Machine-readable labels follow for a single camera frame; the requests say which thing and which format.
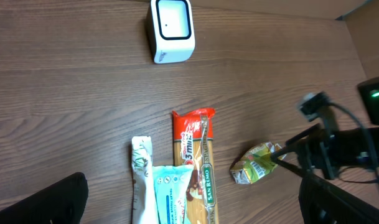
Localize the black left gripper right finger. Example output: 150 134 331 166
299 174 379 224

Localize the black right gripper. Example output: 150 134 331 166
270 124 363 180

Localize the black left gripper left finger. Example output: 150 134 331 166
0 172 88 224

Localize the green snack packet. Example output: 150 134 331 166
230 142 282 184

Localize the white leaf-print pack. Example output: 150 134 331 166
131 136 159 224

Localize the orange spaghetti packet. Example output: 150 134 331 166
172 108 219 224

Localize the teal wet wipes pack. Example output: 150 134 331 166
152 165 194 224

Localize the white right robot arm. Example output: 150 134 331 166
271 77 379 180

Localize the white barcode scanner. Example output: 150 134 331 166
146 0 195 64

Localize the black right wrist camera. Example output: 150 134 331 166
297 91 339 131

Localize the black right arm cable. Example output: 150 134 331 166
329 101 379 200

